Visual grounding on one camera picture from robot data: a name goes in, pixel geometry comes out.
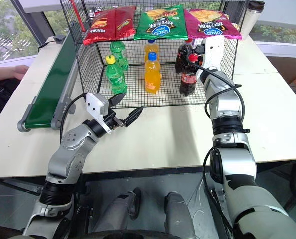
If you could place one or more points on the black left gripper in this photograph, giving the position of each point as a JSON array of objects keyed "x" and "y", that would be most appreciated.
[{"x": 110, "y": 122}]

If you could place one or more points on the orange soda bottle blue cap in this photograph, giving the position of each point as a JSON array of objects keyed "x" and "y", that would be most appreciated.
[
  {"x": 151, "y": 49},
  {"x": 152, "y": 77}
]

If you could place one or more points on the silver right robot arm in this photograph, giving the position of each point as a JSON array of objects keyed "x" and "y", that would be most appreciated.
[{"x": 237, "y": 174}]

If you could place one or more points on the green soda bottle yellow cap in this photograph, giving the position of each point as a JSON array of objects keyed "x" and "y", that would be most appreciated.
[{"x": 116, "y": 77}]

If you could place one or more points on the magenta chips bag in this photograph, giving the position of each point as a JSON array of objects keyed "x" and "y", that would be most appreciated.
[{"x": 210, "y": 25}]

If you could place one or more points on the person's bare hand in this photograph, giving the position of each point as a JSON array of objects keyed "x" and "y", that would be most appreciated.
[{"x": 19, "y": 72}]

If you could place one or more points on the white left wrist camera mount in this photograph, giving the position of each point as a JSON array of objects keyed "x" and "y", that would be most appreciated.
[{"x": 94, "y": 103}]

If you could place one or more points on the white thermos cup dark lid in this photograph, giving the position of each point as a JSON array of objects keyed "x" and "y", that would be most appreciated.
[{"x": 251, "y": 20}]

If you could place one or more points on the green chips bag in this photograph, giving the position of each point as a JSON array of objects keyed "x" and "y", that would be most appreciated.
[{"x": 160, "y": 25}]

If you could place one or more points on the red chips bag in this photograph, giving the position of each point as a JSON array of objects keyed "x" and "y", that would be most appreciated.
[{"x": 110, "y": 25}]

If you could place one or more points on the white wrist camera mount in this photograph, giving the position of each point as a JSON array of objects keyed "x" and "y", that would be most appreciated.
[
  {"x": 214, "y": 51},
  {"x": 94, "y": 103}
]

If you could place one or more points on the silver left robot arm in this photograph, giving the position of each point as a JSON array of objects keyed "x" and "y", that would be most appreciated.
[{"x": 68, "y": 154}]

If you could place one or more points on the red rod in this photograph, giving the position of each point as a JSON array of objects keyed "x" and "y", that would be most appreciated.
[{"x": 78, "y": 15}]

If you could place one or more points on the cola bottle red cap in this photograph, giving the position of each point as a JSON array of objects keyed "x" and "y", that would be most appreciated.
[
  {"x": 183, "y": 56},
  {"x": 188, "y": 79}
]

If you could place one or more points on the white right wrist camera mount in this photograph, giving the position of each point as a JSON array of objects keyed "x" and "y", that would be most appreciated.
[{"x": 214, "y": 51}]

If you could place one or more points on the green conveyor belt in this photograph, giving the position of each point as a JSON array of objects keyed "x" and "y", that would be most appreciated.
[{"x": 52, "y": 84}]

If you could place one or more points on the grey robot leg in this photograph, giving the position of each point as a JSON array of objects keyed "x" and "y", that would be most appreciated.
[
  {"x": 120, "y": 211},
  {"x": 179, "y": 214}
]

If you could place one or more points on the grey power adapter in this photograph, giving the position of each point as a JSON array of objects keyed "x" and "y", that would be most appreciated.
[{"x": 59, "y": 38}]

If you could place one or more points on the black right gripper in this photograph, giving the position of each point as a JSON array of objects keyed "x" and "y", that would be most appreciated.
[{"x": 200, "y": 56}]

